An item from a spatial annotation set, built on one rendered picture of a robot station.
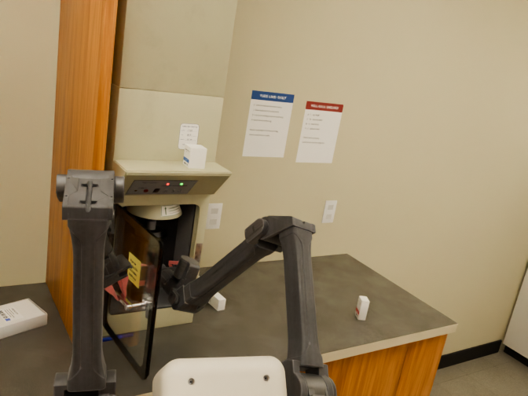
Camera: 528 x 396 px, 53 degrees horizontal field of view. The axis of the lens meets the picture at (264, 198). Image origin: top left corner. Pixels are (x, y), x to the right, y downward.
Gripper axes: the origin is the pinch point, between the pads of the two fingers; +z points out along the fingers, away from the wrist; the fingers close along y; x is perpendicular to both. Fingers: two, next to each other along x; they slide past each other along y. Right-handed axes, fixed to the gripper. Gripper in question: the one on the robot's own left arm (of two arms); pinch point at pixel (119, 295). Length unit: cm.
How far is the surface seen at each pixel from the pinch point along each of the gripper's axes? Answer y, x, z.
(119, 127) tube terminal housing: -20.9, -22.2, -33.9
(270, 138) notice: -91, -59, 10
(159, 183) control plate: -24.0, -13.2, -17.5
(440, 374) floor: -173, -40, 213
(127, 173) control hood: -15.8, -10.6, -25.7
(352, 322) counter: -73, 1, 63
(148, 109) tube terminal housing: -31, -22, -36
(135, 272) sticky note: -6.2, -1.4, -3.1
